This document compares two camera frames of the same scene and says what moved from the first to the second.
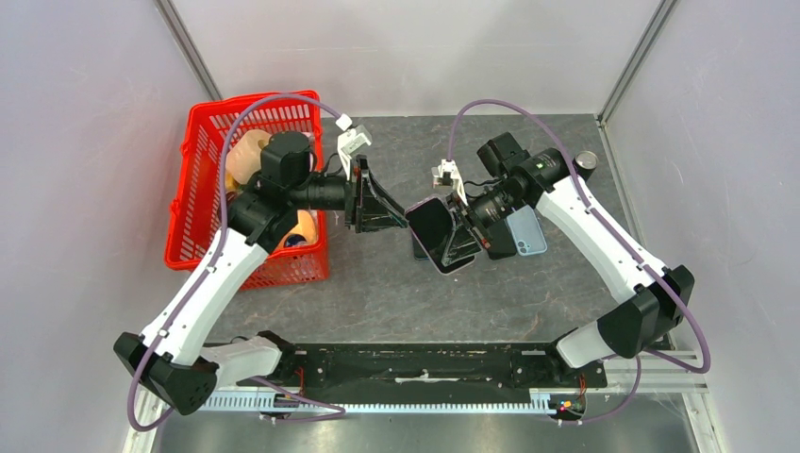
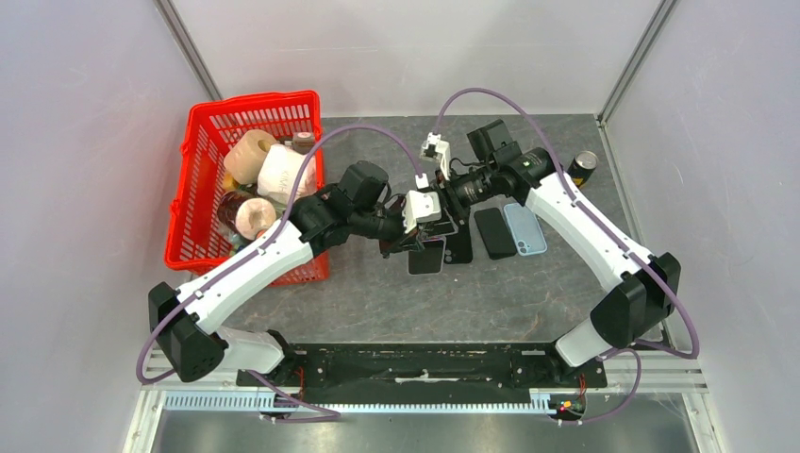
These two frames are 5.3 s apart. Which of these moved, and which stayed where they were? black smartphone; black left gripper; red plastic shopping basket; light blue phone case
Moved: black left gripper
Stayed: red plastic shopping basket; light blue phone case; black smartphone
